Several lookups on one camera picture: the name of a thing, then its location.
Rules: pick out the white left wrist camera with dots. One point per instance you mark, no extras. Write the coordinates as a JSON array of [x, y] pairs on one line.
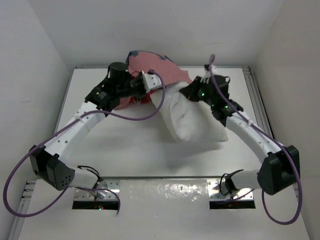
[[151, 82]]

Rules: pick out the aluminium frame rail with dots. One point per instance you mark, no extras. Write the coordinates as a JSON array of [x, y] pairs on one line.
[[257, 101], [22, 209]]

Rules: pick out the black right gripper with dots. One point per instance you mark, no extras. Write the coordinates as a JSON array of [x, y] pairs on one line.
[[189, 89]]

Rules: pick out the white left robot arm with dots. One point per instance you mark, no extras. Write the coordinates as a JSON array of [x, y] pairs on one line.
[[49, 161]]

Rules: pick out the red pink patterned pillowcase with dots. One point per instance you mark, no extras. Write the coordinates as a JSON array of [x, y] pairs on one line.
[[173, 76]]

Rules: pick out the white front cover board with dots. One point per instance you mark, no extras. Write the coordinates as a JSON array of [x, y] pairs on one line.
[[159, 210]]

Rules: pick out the aluminium frame rail left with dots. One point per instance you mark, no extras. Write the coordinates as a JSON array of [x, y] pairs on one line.
[[22, 209]]

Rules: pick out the aluminium frame rail right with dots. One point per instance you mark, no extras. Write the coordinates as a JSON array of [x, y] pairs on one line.
[[257, 101]]

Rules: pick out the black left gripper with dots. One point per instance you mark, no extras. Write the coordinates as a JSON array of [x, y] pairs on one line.
[[139, 77]]

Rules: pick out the white pillow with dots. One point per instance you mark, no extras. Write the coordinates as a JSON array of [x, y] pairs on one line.
[[189, 121]]

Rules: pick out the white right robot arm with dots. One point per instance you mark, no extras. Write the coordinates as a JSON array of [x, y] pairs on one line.
[[280, 165]]

